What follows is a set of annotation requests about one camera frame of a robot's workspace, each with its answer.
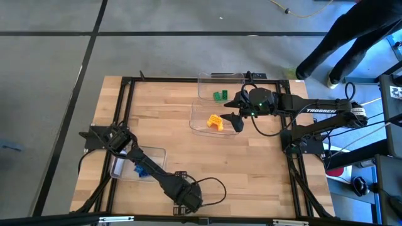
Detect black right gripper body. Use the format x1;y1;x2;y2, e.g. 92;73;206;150
237;89;257;117

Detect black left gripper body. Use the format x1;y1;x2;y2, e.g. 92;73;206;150
163;176;204;213

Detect clear plastic bin white label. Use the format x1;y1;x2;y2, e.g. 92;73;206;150
109;144;167;184

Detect red round object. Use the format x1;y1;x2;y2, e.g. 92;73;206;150
325;167;345;178

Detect black desk foot bar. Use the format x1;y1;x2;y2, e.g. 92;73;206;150
340;76;383;85

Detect black desk leg beam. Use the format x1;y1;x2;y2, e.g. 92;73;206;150
323;137;389;170

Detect person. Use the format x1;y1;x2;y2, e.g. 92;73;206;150
295;0;402;90

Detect black headphones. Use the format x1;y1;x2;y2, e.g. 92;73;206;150
351;175;371;197

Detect black desk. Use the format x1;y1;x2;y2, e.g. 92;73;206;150
374;153;402;226
378;61;402;158

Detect black white marker tag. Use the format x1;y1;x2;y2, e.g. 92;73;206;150
389;85;402;100

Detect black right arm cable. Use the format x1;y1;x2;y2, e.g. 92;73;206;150
240;82;304;137

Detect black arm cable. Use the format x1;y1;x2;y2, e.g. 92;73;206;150
240;82;304;137
187;176;227;208

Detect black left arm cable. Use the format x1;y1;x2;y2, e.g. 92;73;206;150
187;176;227;208

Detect black aluminium table frame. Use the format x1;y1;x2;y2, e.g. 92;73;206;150
70;70;335;220

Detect silver rail bracket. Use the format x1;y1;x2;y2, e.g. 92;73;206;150
272;218;310;226
98;215;135;223

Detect yellow extension cable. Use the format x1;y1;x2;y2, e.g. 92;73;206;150
269;0;334;19

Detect black camera rail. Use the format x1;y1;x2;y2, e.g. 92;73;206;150
0;212;402;226

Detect white cable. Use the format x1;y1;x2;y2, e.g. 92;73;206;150
357;95;383;106
331;122;391;157

